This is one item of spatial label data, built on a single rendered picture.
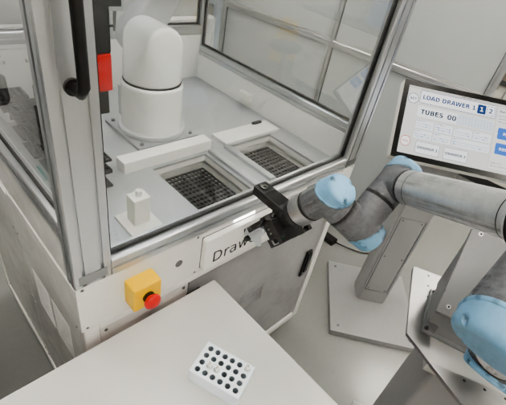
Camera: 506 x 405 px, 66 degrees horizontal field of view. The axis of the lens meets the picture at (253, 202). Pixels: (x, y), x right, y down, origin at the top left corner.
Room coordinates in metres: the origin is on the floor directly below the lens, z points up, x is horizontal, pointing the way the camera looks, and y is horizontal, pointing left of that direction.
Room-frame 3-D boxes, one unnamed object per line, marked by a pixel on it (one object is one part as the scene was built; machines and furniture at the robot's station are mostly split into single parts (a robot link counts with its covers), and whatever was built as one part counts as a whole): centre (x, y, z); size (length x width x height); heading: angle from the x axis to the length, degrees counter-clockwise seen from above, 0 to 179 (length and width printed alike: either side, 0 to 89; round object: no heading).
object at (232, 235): (0.84, 0.01, 0.87); 0.29 x 0.02 x 0.11; 140
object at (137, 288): (0.57, 0.21, 0.88); 0.07 x 0.05 x 0.07; 140
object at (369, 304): (1.48, -0.74, 0.51); 0.50 x 0.45 x 1.02; 179
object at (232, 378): (0.47, -0.01, 0.78); 0.12 x 0.08 x 0.04; 71
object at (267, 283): (1.18, 0.35, 0.40); 1.03 x 0.95 x 0.80; 140
